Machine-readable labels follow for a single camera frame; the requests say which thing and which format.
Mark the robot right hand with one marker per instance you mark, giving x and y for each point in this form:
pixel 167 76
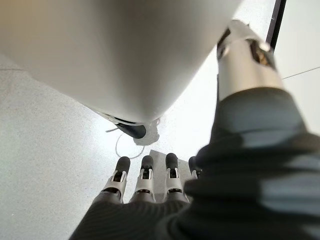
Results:
pixel 250 175

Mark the black robot right foot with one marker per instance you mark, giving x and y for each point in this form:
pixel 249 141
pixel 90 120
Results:
pixel 135 130

